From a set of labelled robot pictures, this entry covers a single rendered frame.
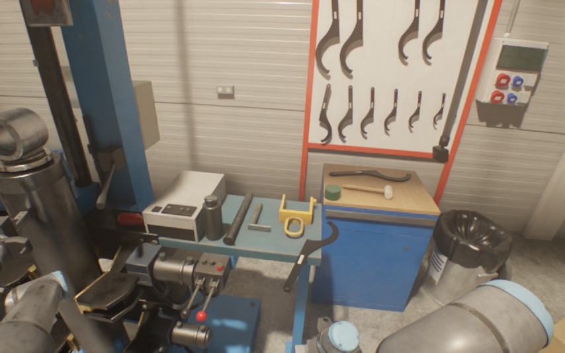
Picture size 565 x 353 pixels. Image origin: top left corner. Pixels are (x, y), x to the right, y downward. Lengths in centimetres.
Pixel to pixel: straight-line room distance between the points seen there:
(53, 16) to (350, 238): 180
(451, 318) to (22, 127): 120
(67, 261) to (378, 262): 176
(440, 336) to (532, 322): 14
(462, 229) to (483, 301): 216
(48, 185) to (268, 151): 216
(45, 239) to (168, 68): 216
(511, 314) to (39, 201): 127
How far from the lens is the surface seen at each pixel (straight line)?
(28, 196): 122
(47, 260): 137
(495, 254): 236
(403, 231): 199
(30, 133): 119
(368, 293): 235
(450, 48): 289
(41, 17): 112
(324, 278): 223
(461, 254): 234
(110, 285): 133
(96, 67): 144
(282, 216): 137
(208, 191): 140
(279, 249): 124
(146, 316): 179
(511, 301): 55
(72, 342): 187
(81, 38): 146
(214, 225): 125
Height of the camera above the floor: 190
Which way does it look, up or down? 28 degrees down
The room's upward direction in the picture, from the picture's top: 2 degrees clockwise
